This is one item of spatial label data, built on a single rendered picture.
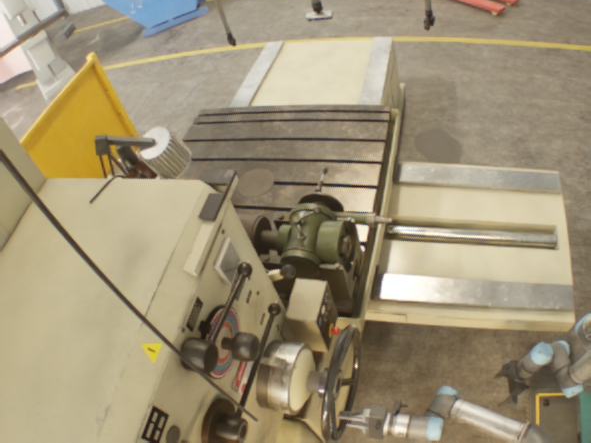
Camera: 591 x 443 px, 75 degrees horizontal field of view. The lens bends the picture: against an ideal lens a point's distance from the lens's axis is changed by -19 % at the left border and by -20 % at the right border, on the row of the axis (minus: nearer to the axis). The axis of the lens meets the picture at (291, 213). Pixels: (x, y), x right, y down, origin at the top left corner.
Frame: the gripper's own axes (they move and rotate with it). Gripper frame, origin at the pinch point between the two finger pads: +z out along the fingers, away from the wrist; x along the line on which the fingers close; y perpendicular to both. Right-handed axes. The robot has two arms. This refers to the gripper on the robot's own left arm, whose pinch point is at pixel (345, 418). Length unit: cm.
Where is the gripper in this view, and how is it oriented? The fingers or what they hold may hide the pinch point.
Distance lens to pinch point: 150.8
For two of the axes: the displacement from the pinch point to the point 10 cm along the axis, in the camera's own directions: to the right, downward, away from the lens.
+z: -9.4, -0.6, 3.4
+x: 1.2, 8.7, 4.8
